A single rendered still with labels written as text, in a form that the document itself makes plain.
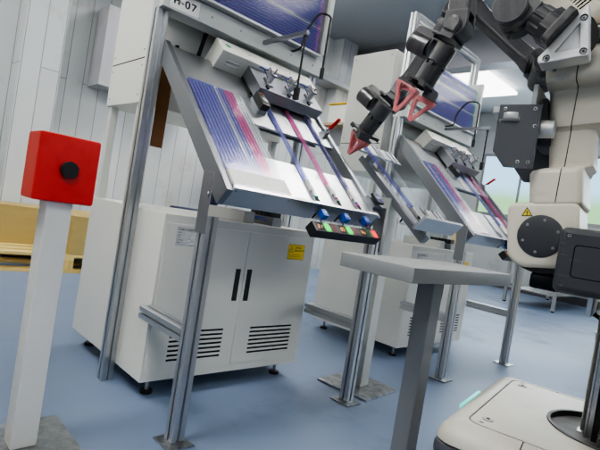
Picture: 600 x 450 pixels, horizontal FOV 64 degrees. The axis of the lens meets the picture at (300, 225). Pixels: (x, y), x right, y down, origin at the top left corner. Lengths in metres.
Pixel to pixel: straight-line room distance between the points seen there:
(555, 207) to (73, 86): 4.19
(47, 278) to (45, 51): 3.44
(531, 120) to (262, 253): 1.03
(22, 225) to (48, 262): 2.82
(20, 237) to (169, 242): 2.60
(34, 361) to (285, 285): 0.97
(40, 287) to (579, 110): 1.37
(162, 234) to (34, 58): 3.14
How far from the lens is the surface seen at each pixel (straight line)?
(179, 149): 5.20
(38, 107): 4.53
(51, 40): 4.63
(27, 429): 1.43
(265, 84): 1.90
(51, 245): 1.30
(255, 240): 1.80
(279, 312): 1.96
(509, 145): 1.33
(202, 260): 1.32
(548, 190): 1.31
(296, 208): 1.51
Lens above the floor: 0.68
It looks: 1 degrees down
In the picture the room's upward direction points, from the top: 9 degrees clockwise
